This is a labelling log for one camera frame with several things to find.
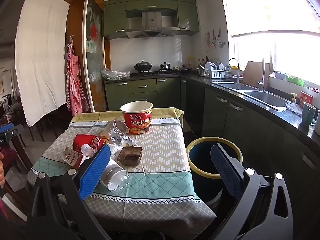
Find steel range hood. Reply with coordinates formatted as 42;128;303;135
126;11;181;39

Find straight steel faucet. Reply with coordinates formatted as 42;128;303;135
257;57;266;92

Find steel double sink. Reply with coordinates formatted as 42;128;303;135
211;81;293;112

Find condiment bottles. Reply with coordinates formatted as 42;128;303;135
197;56;210;68

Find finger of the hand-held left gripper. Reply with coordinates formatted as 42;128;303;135
0;123;24;145

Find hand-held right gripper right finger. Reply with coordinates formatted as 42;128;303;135
210;143;294;240

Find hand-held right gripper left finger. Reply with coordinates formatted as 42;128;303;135
26;144;112;240

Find black gas stove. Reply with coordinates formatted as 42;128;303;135
130;70;179;77

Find black kitchen countertop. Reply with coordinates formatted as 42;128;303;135
104;71;320;145

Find person's left forearm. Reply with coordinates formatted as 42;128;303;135
0;152;8;215

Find glass sliding door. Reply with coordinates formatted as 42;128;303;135
82;0;107;113

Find green upper kitchen cabinets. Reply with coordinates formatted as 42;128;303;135
104;0;200;40

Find clear plastic wrapper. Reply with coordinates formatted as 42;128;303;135
99;119;130;145

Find red soda can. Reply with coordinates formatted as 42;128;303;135
72;134;107;153

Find white crumpled tissue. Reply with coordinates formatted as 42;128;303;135
106;142;123;160

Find curved steel faucet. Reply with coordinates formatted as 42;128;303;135
228;58;240;83

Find wooden cutting board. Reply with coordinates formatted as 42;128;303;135
242;61;270;87

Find hanging kitchen utensils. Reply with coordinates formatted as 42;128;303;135
206;29;225;52

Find green kitchen cabinets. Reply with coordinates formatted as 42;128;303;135
104;77;320;205
104;0;200;40

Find pink checked apron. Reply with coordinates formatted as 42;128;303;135
64;35;90;117

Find blue trash bin yellow rim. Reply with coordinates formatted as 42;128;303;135
186;137;243;205

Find crumpled plastic bag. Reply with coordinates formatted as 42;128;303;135
286;101;304;117

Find dark wooden chair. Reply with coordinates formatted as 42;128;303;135
24;102;73;143

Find black wok with lid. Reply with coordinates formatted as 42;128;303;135
134;60;153;72

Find clear plastic bag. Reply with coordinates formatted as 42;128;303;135
101;67;131;81

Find white window blind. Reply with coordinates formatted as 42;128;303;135
220;0;320;38

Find red instant noodle cup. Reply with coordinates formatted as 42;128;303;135
120;101;153;135

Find white dish rack with plates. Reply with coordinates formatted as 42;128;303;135
197;60;230;78

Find green lower kitchen cabinets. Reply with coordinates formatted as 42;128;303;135
104;77;320;205

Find red box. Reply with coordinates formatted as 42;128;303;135
299;91;314;108

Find silver foil wrapper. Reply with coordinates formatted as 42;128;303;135
110;135;137;148

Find white hanging sheet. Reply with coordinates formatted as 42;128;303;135
15;0;70;127

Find green cup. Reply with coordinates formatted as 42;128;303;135
301;102;317;128

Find clear plastic bottle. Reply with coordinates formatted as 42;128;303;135
81;144;132;193

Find brown plastic tray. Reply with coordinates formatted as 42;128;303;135
117;146;143;166

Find green plastic basin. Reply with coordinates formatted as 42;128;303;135
286;75;306;87

